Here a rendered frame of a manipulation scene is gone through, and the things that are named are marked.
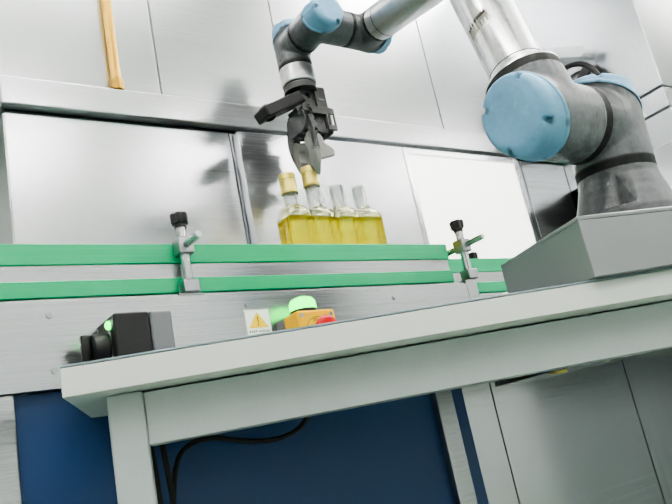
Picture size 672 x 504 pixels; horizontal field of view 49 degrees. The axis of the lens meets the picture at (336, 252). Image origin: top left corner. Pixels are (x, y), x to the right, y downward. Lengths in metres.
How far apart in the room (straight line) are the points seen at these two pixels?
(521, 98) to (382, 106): 0.97
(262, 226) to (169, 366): 0.78
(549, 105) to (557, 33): 1.49
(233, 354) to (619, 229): 0.52
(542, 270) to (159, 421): 0.56
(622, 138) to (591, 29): 1.31
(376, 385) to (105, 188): 0.79
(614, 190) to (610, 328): 0.21
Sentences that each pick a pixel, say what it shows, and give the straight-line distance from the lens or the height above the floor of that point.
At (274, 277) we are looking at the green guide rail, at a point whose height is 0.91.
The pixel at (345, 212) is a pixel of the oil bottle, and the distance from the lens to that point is 1.52.
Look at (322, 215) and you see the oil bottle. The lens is 1.49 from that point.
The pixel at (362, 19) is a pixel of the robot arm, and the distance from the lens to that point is 1.64.
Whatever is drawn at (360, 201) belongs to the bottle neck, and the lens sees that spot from 1.58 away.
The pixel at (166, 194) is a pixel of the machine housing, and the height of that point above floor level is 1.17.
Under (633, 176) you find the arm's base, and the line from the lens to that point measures 1.13.
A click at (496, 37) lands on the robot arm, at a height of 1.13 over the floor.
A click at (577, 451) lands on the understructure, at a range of 2.08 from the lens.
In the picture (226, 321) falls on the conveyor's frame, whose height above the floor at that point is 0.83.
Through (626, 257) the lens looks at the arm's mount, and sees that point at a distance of 1.01.
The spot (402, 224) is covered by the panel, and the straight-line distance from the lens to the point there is 1.81.
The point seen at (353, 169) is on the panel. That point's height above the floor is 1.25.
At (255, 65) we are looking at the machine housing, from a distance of 1.82.
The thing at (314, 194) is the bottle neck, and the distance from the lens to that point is 1.51.
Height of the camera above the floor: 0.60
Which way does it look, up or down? 15 degrees up
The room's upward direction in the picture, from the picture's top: 12 degrees counter-clockwise
